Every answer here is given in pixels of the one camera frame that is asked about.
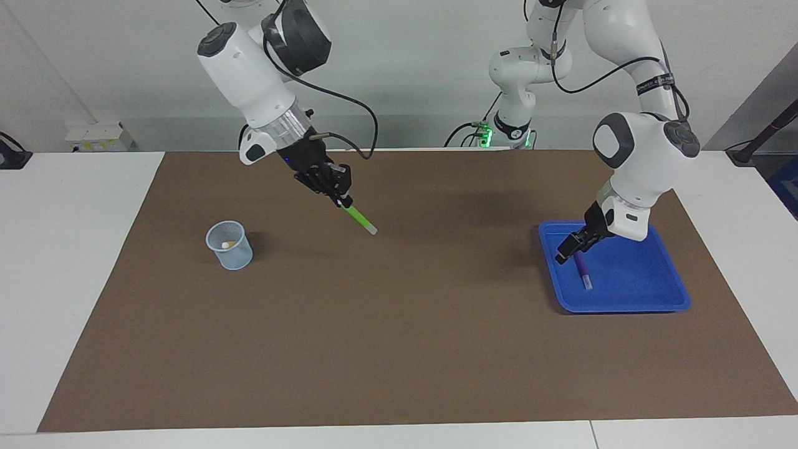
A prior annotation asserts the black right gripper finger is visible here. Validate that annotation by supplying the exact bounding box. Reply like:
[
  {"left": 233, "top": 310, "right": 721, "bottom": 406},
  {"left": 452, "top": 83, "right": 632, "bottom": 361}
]
[
  {"left": 296, "top": 178, "right": 350, "bottom": 208},
  {"left": 330, "top": 165, "right": 355, "bottom": 203}
]

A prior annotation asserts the purple marker pen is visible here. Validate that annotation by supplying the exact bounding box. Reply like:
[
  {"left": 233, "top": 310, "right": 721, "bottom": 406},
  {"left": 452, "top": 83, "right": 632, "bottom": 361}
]
[{"left": 575, "top": 251, "right": 593, "bottom": 291}]

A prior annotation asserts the green marker pen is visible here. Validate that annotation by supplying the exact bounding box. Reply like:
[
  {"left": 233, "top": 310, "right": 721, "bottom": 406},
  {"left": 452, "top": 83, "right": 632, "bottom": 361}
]
[{"left": 340, "top": 203, "right": 378, "bottom": 236}]

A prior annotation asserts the blue plastic tray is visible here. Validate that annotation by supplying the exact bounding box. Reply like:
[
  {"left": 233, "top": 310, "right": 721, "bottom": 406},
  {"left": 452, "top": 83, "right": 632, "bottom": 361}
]
[{"left": 537, "top": 220, "right": 691, "bottom": 314}]

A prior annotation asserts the light blue pen cup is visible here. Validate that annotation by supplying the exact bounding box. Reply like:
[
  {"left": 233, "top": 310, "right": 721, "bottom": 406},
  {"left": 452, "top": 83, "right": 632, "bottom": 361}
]
[{"left": 205, "top": 220, "right": 254, "bottom": 271}]

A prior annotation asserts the brown table mat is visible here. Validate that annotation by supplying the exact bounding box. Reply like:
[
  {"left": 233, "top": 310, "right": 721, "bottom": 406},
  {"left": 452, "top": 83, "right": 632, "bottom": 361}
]
[{"left": 36, "top": 148, "right": 798, "bottom": 433}]

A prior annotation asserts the black stand pole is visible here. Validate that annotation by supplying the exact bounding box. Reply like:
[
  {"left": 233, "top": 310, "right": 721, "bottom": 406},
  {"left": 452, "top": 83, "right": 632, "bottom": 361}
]
[{"left": 725, "top": 100, "right": 798, "bottom": 167}]

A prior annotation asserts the blue crate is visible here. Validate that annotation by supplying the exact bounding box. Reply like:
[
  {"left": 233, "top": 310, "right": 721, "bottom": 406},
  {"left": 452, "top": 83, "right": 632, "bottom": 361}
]
[{"left": 766, "top": 155, "right": 798, "bottom": 220}]

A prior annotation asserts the black base cable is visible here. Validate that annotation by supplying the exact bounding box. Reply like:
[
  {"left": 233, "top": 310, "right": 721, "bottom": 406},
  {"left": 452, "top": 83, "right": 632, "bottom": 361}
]
[{"left": 444, "top": 92, "right": 504, "bottom": 148}]

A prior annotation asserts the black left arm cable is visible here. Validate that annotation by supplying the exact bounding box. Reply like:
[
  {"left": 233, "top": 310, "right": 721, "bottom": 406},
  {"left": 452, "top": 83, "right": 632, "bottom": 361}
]
[{"left": 550, "top": 34, "right": 691, "bottom": 123}]

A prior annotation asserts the white wall socket box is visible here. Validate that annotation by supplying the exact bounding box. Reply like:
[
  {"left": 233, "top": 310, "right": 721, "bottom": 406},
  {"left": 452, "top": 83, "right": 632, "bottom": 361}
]
[{"left": 65, "top": 121, "right": 135, "bottom": 153}]

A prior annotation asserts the black clamp mount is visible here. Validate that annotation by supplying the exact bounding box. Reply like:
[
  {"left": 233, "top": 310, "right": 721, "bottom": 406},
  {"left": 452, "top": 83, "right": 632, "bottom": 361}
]
[{"left": 0, "top": 132, "right": 33, "bottom": 170}]

